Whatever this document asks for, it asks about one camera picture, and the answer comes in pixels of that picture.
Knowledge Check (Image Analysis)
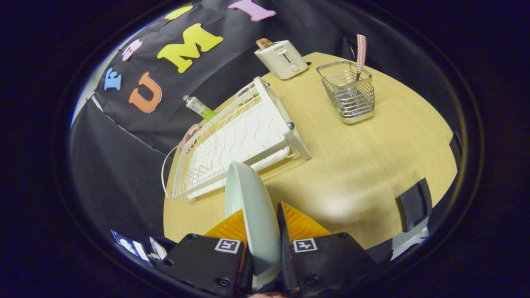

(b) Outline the metal wire basket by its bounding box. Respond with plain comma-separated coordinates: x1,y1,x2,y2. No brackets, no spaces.
316,60,376,125

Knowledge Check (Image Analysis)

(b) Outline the blue and white object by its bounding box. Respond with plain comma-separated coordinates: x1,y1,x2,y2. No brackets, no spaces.
110,230,166,263

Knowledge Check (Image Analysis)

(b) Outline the clear bottle with green label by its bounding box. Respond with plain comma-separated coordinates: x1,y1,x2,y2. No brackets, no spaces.
183,95,217,121

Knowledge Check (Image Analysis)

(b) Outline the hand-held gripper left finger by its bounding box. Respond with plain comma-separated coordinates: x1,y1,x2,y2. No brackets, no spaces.
157,209,255,298

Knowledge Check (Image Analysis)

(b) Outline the pale green plate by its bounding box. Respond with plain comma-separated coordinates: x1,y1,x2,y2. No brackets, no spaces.
224,161,283,290

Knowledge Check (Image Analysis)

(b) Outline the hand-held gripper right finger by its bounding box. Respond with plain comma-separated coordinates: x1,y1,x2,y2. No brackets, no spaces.
277,202,379,296

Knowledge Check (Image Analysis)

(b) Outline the small pink plate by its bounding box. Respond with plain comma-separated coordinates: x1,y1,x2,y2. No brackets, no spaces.
179,123,200,153

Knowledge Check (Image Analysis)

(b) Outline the white wire dish rack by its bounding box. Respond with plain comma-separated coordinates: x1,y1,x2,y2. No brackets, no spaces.
161,77,312,202

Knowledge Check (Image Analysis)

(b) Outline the cream toaster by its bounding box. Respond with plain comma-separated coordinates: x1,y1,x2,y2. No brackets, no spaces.
254,40,309,80

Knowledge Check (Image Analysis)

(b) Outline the spoon with checked handle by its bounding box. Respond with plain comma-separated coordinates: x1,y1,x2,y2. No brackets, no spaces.
350,34,367,112

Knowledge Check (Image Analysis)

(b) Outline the black chair back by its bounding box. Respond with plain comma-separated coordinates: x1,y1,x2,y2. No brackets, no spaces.
395,178,433,232

